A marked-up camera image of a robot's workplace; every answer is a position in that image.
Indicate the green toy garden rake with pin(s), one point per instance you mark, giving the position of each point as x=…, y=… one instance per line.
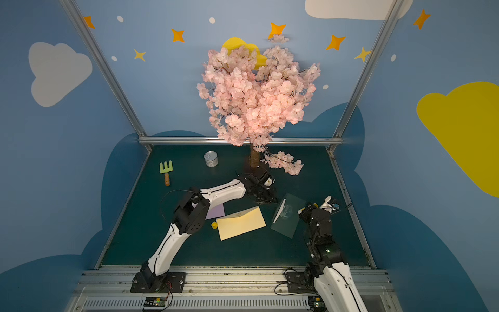
x=165, y=168

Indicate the purple envelope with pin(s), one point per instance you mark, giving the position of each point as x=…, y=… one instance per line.
x=215, y=212

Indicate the aluminium frame post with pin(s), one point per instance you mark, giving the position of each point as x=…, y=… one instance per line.
x=380, y=43
x=77, y=19

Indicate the cream yellow envelope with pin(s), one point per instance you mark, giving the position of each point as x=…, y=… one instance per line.
x=240, y=223

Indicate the silver tin can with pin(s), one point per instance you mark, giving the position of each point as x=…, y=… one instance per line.
x=211, y=159

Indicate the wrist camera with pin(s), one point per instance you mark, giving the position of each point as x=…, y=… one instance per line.
x=329, y=203
x=267, y=180

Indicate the dark green envelope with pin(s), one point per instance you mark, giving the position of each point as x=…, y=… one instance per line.
x=286, y=217

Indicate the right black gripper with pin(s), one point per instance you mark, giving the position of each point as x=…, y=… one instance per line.
x=308, y=211

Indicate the small circuit board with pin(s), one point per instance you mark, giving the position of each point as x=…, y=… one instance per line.
x=155, y=303
x=316, y=304

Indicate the right small circuit board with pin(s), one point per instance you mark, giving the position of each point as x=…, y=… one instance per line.
x=316, y=304

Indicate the left small circuit board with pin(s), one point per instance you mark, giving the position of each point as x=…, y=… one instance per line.
x=155, y=303

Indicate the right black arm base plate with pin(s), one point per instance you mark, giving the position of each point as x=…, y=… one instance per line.
x=298, y=281

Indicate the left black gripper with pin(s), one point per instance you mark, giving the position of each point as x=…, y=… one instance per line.
x=261, y=193

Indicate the right aluminium frame post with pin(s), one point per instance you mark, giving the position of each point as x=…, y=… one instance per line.
x=380, y=43

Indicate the pink cherry blossom tree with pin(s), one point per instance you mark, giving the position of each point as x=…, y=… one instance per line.
x=251, y=95

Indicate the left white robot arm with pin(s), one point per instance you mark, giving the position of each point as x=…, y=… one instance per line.
x=189, y=217

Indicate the aluminium mounting rail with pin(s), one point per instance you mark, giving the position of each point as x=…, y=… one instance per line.
x=229, y=288

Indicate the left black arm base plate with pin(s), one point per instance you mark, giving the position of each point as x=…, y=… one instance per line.
x=171, y=281

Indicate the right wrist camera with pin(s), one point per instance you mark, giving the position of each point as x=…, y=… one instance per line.
x=329, y=203

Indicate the left aluminium frame post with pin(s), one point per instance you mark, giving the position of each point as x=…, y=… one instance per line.
x=77, y=19

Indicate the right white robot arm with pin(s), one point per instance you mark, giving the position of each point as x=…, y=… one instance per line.
x=348, y=297

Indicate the fallen pink blossom branch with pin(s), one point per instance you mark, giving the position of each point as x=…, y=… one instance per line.
x=283, y=160

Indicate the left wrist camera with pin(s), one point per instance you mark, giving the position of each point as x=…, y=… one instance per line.
x=267, y=180

